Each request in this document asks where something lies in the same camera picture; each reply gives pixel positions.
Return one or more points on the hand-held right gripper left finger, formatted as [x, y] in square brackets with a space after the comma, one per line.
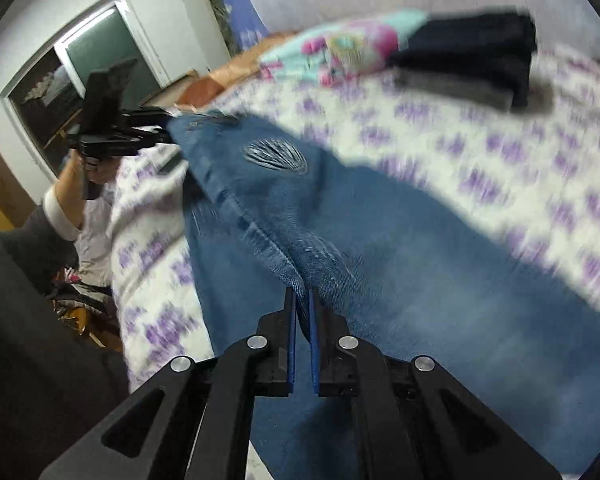
[291, 340]

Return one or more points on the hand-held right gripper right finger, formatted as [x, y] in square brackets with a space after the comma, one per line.
[314, 345]

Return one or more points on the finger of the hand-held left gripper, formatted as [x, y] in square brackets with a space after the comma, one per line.
[152, 116]
[155, 140]

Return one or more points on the blue denim pants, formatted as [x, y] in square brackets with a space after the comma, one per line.
[360, 270]

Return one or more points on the person's left hand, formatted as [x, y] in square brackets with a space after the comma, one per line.
[75, 172]

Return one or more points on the white framed window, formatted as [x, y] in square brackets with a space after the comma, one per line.
[85, 60]

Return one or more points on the orange blanket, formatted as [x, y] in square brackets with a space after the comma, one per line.
[220, 80]

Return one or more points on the purple patterned curtain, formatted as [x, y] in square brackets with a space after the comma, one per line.
[240, 5]

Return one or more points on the pile of colourful clutter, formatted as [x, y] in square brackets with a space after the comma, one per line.
[80, 305]

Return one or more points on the colourful tie-dye garment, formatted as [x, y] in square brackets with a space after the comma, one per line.
[340, 45]

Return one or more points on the person's dark clothing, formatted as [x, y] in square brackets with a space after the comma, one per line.
[25, 370]

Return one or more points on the white purple floral bed cover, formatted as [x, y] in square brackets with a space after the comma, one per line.
[505, 160]

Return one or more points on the dark folded clothes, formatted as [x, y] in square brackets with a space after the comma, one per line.
[475, 50]

